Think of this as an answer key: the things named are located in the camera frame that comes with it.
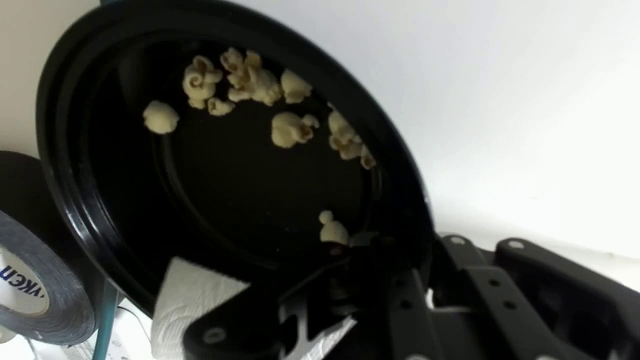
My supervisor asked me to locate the white paper towel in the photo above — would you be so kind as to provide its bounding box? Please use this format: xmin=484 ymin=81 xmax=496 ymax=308
xmin=148 ymin=256 xmax=358 ymax=360

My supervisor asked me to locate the popcorn piece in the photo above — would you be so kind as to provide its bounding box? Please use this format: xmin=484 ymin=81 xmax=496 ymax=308
xmin=278 ymin=67 xmax=314 ymax=106
xmin=206 ymin=96 xmax=237 ymax=118
xmin=317 ymin=210 xmax=350 ymax=248
xmin=270 ymin=109 xmax=320 ymax=149
xmin=143 ymin=97 xmax=181 ymax=136
xmin=218 ymin=46 xmax=285 ymax=107
xmin=327 ymin=107 xmax=378 ymax=169
xmin=182 ymin=54 xmax=225 ymax=109

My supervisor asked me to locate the grey tape roll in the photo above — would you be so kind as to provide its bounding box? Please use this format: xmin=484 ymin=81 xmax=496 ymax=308
xmin=0 ymin=149 xmax=106 ymax=347

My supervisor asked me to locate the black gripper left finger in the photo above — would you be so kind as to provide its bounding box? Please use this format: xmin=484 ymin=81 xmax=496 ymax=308
xmin=182 ymin=235 xmax=434 ymax=360

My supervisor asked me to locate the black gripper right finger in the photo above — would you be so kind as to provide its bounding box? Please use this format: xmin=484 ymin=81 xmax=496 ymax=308
xmin=430 ymin=232 xmax=640 ymax=360

